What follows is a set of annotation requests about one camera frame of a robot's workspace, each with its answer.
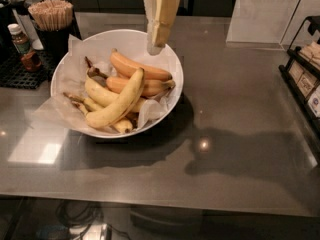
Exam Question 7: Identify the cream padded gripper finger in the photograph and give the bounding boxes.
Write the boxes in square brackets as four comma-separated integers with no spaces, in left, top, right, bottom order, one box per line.
[143,0,180,55]

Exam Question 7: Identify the large yellow front banana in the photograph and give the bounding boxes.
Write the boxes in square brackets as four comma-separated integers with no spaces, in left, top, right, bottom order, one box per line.
[86,68,145,128]

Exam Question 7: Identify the orange top banana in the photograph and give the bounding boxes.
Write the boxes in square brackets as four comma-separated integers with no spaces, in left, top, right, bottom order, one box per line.
[109,48,172,81]

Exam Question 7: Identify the orange banana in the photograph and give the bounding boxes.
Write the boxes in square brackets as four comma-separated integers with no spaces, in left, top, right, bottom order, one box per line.
[106,76,175,97]
[109,48,172,81]

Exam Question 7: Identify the orange middle banana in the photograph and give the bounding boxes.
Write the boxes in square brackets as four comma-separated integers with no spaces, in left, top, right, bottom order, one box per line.
[106,76,175,97]

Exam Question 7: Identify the white round bowl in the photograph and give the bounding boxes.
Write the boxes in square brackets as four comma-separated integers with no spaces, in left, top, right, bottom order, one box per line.
[49,28,184,139]

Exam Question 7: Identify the yellow middle banana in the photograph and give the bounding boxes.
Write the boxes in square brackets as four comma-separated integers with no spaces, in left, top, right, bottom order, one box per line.
[83,73,148,114]

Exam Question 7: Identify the yellow small bottom banana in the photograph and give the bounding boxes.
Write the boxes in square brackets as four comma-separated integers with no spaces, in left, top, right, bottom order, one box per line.
[63,92,133,133]

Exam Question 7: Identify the wooden stir sticks bundle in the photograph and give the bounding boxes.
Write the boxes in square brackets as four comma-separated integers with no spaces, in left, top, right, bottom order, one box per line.
[28,0,73,31]

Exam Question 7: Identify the black stick holder cup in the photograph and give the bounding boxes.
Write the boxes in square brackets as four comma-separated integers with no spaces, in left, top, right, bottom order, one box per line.
[35,20,82,64]

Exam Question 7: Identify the white paper liner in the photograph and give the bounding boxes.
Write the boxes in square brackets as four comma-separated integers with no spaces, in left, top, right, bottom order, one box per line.
[32,33,178,137]

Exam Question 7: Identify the dark lidded jar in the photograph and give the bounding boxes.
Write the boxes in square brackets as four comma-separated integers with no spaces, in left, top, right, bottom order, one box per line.
[11,0,43,16]

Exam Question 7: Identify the small brown sauce bottle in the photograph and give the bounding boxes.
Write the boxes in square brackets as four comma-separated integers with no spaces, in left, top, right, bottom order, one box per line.
[7,23,31,55]

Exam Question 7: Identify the black grid mat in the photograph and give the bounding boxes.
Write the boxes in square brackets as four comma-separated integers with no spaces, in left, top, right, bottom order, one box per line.
[0,48,56,89]

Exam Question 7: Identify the black wire condiment rack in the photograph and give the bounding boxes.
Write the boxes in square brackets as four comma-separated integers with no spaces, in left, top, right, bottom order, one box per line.
[279,16,320,137]

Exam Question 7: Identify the black cables under table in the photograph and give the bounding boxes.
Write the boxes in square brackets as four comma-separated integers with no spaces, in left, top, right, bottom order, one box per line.
[54,199,131,240]

